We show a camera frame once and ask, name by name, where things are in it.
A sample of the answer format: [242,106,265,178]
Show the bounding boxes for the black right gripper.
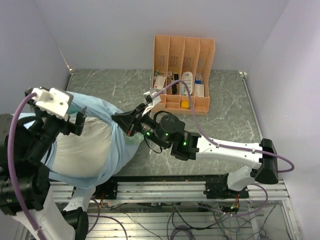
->
[112,103,169,149]

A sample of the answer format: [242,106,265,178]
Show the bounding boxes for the green satin pillowcase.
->
[41,92,144,189]

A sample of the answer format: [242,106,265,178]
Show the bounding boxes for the white pillow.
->
[50,117,112,178]

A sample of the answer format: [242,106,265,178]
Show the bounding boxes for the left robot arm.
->
[0,108,102,240]

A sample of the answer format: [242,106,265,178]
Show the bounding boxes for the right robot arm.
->
[111,103,279,198]

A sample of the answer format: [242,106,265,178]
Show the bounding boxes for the white red medicine box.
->
[153,75,166,92]

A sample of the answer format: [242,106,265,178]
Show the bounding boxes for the black remote control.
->
[171,73,179,95]

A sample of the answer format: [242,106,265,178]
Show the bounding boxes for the yellow tape measure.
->
[180,100,191,110]

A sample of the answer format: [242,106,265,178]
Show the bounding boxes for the white oval pill pack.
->
[180,71,193,96]

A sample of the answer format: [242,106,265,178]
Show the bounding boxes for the orange desk file organizer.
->
[151,35,216,116]

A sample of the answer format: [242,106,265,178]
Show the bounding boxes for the white blue medicine box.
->
[194,72,205,97]

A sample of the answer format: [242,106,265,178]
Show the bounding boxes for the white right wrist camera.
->
[142,88,161,116]

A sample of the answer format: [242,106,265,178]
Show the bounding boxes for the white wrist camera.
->
[31,88,74,121]
[142,88,161,116]

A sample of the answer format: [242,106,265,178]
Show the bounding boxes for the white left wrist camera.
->
[31,88,74,121]

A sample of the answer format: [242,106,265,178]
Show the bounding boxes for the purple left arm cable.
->
[7,92,48,240]

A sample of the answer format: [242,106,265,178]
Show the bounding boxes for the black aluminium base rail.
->
[51,174,249,203]

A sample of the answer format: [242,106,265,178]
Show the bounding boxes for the loose cables under table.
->
[84,197,283,240]

